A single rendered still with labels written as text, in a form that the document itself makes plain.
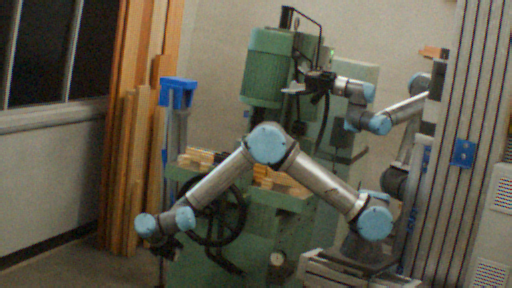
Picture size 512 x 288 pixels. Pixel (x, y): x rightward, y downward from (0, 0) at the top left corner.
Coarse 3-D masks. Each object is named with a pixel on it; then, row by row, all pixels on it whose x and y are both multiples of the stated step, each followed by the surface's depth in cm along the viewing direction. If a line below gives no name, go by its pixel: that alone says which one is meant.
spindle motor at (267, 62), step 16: (256, 32) 294; (272, 32) 291; (256, 48) 294; (272, 48) 292; (288, 48) 295; (256, 64) 294; (272, 64) 294; (288, 64) 300; (256, 80) 295; (272, 80) 295; (240, 96) 301; (256, 96) 295; (272, 96) 296
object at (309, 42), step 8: (304, 40) 314; (312, 40) 315; (304, 48) 314; (312, 48) 317; (312, 56) 320; (296, 104) 318; (296, 112) 318; (248, 120) 326; (288, 120) 320; (288, 128) 320
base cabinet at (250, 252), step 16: (304, 224) 327; (192, 240) 303; (240, 240) 295; (256, 240) 293; (272, 240) 290; (288, 240) 308; (304, 240) 334; (192, 256) 303; (224, 256) 298; (240, 256) 296; (256, 256) 293; (288, 256) 314; (176, 272) 307; (192, 272) 304; (208, 272) 301; (224, 272) 299; (256, 272) 294
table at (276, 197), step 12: (168, 168) 304; (180, 168) 302; (192, 168) 303; (180, 180) 302; (252, 192) 291; (264, 192) 289; (276, 192) 288; (264, 204) 290; (276, 204) 288; (288, 204) 286; (300, 204) 285; (312, 204) 299
